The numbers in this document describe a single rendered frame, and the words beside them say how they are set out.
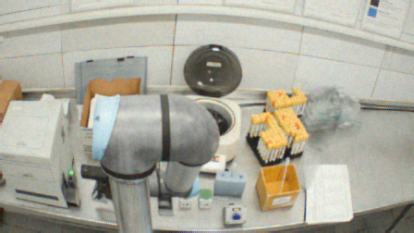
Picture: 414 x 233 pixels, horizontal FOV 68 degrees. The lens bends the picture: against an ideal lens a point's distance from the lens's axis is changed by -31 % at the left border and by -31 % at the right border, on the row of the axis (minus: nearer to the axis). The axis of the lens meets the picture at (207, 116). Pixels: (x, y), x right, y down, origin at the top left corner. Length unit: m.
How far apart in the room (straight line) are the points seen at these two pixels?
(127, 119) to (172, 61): 1.02
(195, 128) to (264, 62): 1.06
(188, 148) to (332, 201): 0.92
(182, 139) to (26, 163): 0.72
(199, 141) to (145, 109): 0.10
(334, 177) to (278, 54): 0.58
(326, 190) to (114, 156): 1.02
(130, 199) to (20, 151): 0.58
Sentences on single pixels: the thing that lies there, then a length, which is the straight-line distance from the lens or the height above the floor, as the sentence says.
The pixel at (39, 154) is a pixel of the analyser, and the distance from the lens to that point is 1.23.
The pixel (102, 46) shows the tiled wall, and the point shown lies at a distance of 1.67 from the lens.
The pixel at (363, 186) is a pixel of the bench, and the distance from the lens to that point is 1.68.
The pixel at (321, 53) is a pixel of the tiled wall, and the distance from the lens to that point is 1.78.
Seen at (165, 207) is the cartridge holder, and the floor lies 0.90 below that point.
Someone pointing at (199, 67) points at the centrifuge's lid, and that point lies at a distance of 1.67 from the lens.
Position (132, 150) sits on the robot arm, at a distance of 0.71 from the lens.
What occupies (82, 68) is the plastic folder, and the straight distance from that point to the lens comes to 1.72.
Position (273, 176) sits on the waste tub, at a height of 0.92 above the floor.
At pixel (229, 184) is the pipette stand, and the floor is 0.95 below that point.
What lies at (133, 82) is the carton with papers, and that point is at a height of 1.00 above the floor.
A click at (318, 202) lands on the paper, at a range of 1.52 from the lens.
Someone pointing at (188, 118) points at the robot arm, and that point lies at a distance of 0.71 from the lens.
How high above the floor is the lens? 2.06
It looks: 43 degrees down
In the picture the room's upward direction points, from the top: 7 degrees clockwise
